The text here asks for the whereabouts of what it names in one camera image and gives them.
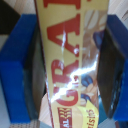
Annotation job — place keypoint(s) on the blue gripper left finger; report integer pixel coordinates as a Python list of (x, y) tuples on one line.
[(15, 73)]

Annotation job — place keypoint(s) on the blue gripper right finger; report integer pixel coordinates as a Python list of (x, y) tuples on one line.
[(115, 66)]

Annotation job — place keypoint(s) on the yellow red cereal box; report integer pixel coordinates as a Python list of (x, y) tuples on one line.
[(71, 63)]

